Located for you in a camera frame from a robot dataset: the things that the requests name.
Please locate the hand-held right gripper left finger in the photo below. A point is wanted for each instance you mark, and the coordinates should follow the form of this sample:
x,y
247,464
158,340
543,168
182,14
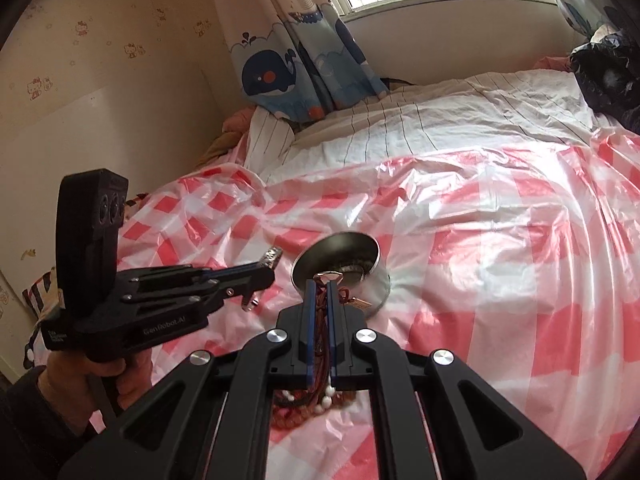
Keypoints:
x,y
311,320

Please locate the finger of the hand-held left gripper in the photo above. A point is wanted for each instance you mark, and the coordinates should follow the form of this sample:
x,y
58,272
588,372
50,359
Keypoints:
x,y
225,297
235,272

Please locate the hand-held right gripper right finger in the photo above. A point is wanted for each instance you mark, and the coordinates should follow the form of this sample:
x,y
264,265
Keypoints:
x,y
333,320

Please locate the round metal tin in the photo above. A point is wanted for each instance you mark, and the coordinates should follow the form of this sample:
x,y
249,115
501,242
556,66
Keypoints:
x,y
372,287

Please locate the person's left forearm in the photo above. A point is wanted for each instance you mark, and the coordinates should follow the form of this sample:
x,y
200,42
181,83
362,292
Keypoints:
x,y
35,425

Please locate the person's left hand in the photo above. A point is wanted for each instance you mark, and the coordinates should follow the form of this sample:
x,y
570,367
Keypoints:
x,y
136,377

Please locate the striped cushion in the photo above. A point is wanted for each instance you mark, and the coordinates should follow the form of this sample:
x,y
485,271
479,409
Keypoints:
x,y
42,292

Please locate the cream headboard panel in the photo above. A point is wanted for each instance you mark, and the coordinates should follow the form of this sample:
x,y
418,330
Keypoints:
x,y
100,145

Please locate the pink and tan cloth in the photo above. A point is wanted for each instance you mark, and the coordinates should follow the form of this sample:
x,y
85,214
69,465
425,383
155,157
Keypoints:
x,y
232,132

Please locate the red checked plastic sheet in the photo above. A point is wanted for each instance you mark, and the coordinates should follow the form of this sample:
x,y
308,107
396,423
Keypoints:
x,y
500,270

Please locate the white striped bed sheet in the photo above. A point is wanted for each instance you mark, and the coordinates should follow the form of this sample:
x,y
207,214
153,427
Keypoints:
x,y
425,120

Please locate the dark clothes pile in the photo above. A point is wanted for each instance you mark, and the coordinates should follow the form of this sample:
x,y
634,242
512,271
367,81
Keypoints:
x,y
610,80

